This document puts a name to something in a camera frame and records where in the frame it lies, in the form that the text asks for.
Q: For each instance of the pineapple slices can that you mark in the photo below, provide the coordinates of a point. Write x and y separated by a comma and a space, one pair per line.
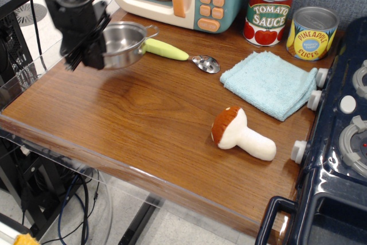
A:
312, 33

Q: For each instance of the navy blue toy stove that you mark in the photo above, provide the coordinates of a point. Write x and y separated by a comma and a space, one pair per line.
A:
330, 204

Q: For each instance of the small steel pot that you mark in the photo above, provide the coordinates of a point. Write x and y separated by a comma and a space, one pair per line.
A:
125, 41

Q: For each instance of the spoon with green carrot handle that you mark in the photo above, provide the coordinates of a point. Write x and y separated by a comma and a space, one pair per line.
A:
203, 62

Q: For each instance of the tomato sauce can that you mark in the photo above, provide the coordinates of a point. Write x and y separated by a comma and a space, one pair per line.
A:
265, 21

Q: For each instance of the plush brown white mushroom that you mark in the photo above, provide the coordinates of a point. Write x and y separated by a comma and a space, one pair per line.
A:
230, 129

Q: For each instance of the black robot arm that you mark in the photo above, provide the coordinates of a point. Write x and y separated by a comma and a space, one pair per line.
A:
81, 23

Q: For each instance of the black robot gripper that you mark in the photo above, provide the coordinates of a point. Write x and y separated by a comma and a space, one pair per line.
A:
81, 23

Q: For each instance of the black side desk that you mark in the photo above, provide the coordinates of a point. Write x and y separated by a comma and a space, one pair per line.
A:
13, 45

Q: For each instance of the light blue folded cloth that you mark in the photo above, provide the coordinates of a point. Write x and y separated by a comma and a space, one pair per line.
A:
271, 84

